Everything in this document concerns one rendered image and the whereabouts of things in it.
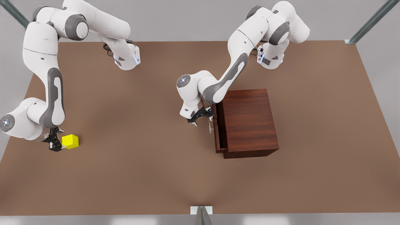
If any yellow cube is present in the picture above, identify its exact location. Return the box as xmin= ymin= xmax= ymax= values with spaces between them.
xmin=62 ymin=134 xmax=80 ymax=150

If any wooden drawer with silver handle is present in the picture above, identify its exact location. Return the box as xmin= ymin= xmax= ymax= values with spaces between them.
xmin=208 ymin=104 xmax=228 ymax=153

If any dark wooden cabinet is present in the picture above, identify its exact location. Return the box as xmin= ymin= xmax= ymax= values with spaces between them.
xmin=218 ymin=89 xmax=279 ymax=159

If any black cable loop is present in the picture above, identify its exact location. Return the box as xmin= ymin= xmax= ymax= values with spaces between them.
xmin=250 ymin=39 xmax=268 ymax=57
xmin=103 ymin=39 xmax=134 ymax=57

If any silver frame post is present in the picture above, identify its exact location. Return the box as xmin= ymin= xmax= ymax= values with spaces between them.
xmin=190 ymin=206 xmax=213 ymax=225
xmin=0 ymin=0 xmax=30 ymax=29
xmin=344 ymin=0 xmax=400 ymax=45

